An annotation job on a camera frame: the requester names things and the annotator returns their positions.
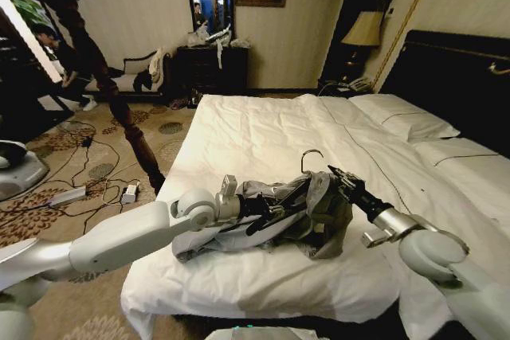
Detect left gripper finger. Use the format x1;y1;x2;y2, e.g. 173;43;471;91
265;195;294;217
245;214;280;237

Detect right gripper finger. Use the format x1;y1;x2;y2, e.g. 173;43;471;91
327;164;362;187
335;182;354;203

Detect grey garment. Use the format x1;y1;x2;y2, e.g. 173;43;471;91
171;170;355;264

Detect black hanger with metal hook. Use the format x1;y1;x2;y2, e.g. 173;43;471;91
270;150;326;218

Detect bed with white duvet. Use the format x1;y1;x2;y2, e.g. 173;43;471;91
120;92;510;340

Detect white pillow with dark piping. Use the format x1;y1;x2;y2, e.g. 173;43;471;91
411;137;510;182
349;93;461;143

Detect dark nightstand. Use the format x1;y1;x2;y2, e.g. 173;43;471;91
316;76;376;98

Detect desk telephone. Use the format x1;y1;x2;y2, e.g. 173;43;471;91
345;76;372;92

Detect white robot front shell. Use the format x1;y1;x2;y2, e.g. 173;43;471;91
204;326;320;340

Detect white power adapter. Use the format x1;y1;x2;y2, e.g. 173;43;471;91
120;182;141;205

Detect dark padded headboard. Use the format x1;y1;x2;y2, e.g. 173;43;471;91
379;29;510;158

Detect dark wooden dresser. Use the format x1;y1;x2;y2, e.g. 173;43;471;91
175;45;250;96

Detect table lamp with cream shade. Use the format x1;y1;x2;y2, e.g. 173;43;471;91
340;10;386;68

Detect white cloth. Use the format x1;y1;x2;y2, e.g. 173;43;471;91
148;48;171;87

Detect white items pile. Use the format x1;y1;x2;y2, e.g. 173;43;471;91
186;24;233;49

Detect dark framed chaise sofa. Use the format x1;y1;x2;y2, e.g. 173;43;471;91
84;49;177;97

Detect grey power strip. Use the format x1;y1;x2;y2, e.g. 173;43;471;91
47;186;87;209

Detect person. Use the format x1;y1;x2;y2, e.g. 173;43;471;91
33;23;99;112

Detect black floor cable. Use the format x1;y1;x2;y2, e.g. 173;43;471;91
23;123;139;237

